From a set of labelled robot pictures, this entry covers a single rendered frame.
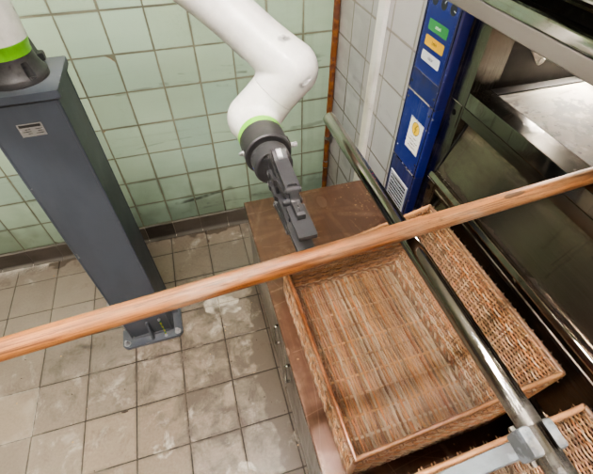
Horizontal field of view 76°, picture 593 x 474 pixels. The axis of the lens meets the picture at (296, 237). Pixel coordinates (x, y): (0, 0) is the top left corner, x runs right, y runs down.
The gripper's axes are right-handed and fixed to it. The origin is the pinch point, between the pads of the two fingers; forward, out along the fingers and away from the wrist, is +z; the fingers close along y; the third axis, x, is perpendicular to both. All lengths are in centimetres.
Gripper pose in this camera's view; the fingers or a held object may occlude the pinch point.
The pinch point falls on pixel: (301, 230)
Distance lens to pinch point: 59.7
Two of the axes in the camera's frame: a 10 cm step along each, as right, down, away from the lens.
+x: -9.6, 2.2, -2.0
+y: 0.0, 6.7, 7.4
